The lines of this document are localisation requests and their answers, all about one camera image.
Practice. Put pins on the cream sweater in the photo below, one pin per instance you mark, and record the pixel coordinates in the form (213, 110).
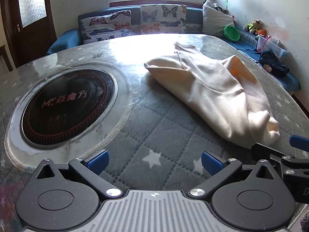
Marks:
(212, 89)

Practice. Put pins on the round black induction cooktop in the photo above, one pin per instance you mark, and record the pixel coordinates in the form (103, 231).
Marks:
(67, 106)

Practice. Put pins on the green plastic basin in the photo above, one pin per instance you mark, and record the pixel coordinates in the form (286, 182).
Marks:
(231, 32)

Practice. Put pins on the orange toy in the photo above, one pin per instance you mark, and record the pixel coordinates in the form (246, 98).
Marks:
(262, 32)

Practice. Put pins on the teddy bear toy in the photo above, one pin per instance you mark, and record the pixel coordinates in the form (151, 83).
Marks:
(253, 26)

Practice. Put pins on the butterfly print cushion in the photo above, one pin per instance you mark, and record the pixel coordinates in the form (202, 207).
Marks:
(106, 26)
(161, 19)

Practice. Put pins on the brown wooden cabinet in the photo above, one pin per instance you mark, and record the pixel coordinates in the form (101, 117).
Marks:
(4, 58)

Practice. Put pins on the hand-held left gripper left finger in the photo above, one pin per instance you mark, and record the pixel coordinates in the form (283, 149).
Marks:
(97, 161)

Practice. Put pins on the black white plush toy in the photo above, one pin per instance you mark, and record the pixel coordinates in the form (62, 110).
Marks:
(218, 7)

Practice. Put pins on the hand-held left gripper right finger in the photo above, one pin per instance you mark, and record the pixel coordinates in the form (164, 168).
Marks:
(211, 163)

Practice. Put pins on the black cloth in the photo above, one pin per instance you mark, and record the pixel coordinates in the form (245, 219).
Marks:
(272, 62)

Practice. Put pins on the grey pillow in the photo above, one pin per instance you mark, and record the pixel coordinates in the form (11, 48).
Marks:
(214, 21)

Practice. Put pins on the brown wooden door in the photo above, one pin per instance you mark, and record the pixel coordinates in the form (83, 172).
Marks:
(36, 36)

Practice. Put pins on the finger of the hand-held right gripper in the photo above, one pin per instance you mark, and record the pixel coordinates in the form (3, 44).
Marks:
(299, 143)
(263, 151)

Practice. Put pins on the blue sofa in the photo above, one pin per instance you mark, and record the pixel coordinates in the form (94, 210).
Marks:
(60, 42)

